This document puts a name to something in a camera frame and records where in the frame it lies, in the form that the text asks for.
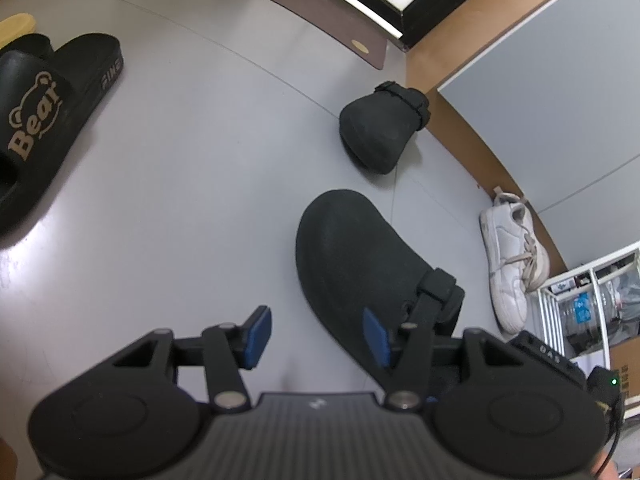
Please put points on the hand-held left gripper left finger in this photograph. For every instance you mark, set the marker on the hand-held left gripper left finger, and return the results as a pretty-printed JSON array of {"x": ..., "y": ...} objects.
[{"x": 257, "y": 335}]

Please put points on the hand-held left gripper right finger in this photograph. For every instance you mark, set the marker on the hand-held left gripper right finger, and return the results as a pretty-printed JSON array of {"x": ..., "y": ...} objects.
[{"x": 375, "y": 337}]

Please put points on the white shoe rack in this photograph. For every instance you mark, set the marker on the white shoe rack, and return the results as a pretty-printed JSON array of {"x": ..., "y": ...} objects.
[{"x": 543, "y": 315}]

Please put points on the black buckle clog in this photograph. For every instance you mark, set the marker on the black buckle clog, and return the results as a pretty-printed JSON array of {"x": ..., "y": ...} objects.
[
  {"x": 380, "y": 130},
  {"x": 350, "y": 260}
]

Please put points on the white printed sneaker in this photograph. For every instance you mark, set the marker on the white printed sneaker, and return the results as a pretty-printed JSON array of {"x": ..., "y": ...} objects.
[{"x": 505, "y": 270}]

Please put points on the clear plastic bottle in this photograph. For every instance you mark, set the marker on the clear plastic bottle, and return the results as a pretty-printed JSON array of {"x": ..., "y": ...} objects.
[{"x": 582, "y": 310}]

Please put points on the brown cardboard box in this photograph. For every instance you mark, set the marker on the brown cardboard box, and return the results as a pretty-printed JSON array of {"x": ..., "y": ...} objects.
[{"x": 627, "y": 360}]

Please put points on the grey plastic bag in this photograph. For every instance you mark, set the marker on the grey plastic bag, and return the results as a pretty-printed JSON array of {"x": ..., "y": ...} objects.
[{"x": 630, "y": 290}]

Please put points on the grey kitchen cabinet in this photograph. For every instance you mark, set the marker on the grey kitchen cabinet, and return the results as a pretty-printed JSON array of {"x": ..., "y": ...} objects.
[{"x": 525, "y": 85}]

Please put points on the black bear slide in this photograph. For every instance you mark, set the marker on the black bear slide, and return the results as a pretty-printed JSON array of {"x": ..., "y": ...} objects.
[
  {"x": 60, "y": 110},
  {"x": 30, "y": 45}
]

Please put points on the brown doormat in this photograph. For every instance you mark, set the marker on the brown doormat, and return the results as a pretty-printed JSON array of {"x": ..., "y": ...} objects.
[{"x": 310, "y": 5}]

